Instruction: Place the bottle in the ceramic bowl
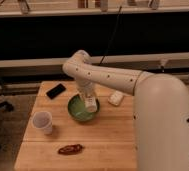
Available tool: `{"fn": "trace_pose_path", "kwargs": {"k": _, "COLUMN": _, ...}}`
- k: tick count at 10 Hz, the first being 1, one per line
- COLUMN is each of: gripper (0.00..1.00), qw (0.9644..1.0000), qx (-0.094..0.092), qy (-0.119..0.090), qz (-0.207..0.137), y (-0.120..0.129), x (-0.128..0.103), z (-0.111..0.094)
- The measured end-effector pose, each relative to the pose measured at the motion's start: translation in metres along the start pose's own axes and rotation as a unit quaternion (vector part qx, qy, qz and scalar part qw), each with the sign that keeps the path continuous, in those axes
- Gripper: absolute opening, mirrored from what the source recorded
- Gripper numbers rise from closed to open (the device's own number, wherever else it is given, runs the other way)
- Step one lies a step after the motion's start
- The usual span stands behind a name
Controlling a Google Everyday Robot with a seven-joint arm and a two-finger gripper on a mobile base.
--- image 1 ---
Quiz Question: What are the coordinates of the white bottle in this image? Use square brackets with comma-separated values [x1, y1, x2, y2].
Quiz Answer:
[108, 91, 124, 106]

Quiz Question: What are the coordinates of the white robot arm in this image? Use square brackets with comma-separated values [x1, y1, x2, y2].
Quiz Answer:
[63, 50, 189, 171]

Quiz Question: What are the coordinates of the wooden table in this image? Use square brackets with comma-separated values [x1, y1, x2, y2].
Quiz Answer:
[15, 81, 137, 171]

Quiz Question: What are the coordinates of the black smartphone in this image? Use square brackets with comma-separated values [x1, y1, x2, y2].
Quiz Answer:
[46, 84, 66, 99]

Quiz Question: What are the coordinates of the green ceramic bowl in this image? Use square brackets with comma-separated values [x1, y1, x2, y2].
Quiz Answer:
[68, 94, 100, 122]

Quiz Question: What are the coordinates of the black cable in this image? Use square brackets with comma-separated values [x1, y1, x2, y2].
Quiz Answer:
[98, 4, 124, 66]

